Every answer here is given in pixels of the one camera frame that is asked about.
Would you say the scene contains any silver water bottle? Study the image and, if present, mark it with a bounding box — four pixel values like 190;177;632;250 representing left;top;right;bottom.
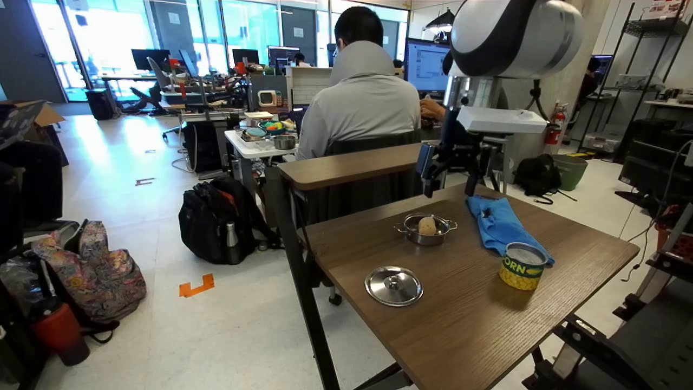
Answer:
225;220;242;265

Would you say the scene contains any cardboard box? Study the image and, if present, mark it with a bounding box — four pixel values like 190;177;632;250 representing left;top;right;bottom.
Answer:
0;100;66;151

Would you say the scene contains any steel pot lid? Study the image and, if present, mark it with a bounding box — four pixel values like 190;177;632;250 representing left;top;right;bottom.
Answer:
364;265;424;308

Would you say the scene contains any red fire extinguisher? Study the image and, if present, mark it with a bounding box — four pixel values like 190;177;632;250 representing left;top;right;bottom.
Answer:
544;100;570;146

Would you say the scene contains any black cable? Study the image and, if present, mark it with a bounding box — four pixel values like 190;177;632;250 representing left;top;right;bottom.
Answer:
620;140;693;283

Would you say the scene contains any green bin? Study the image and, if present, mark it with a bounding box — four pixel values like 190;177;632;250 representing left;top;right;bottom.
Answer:
552;154;589;192

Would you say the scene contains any white side table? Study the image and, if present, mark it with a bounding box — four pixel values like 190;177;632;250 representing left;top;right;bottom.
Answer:
224;110;299;191

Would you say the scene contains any red bottle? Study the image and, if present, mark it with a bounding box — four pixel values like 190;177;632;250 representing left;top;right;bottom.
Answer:
29;302;91;367

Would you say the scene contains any black lamp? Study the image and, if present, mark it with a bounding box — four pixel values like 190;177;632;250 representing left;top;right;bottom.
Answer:
424;8;456;43

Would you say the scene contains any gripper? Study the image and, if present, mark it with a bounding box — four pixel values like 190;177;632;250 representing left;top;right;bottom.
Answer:
421;107;488;199

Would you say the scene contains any black wire shelf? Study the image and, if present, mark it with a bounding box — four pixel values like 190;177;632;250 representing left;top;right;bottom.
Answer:
576;0;693;159

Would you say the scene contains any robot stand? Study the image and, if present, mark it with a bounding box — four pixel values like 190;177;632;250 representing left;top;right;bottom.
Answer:
522;203;693;390

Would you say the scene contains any row of monitors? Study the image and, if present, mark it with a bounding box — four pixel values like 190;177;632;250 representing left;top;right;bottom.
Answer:
130;45;302;72

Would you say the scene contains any black bag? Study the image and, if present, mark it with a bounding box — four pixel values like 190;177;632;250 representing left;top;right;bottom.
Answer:
513;153;578;205

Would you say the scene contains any yellow corn can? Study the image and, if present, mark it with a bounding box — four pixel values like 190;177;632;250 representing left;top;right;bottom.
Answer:
498;242;549;292

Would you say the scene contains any person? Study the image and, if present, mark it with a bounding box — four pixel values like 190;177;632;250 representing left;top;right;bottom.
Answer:
295;6;448;161
575;56;603;114

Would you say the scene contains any monitor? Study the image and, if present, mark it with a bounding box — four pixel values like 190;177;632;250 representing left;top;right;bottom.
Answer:
404;37;453;99

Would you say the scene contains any black backpack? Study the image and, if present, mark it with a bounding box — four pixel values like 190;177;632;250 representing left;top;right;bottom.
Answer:
178;175;280;265

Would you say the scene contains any black trash bin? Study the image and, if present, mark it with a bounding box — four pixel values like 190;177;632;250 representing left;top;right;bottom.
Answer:
85;88;117;121

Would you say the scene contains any brown desk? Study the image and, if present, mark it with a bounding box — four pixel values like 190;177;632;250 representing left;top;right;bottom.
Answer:
264;141;434;390

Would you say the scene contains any blue cloth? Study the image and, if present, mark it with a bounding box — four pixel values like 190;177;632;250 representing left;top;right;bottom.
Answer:
466;194;556;267

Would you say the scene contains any steel pot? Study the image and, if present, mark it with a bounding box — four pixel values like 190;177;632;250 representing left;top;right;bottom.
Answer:
394;212;459;247

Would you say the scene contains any floral backpack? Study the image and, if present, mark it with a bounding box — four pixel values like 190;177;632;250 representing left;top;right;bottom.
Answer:
31;220;147;344

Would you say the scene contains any office chair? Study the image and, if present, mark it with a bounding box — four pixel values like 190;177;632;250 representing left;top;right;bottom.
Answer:
129;56;182;136

